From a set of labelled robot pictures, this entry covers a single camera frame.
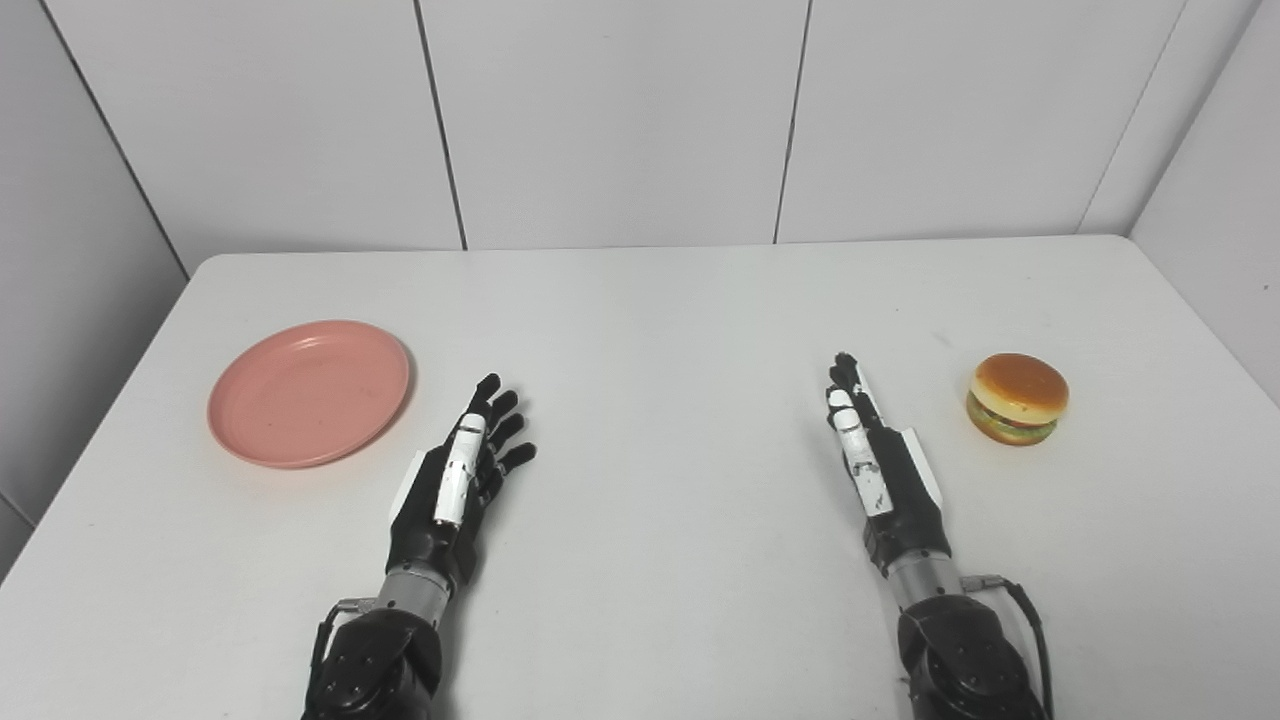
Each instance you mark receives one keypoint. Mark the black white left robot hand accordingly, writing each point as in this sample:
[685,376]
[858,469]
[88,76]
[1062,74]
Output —
[440,535]

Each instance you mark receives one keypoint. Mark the pink round plate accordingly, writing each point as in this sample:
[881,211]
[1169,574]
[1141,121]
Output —
[305,395]

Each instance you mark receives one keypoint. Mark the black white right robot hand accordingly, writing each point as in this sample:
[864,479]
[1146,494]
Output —
[905,510]

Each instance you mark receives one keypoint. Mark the toy hamburger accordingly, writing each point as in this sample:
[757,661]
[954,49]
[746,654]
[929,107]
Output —
[1020,395]

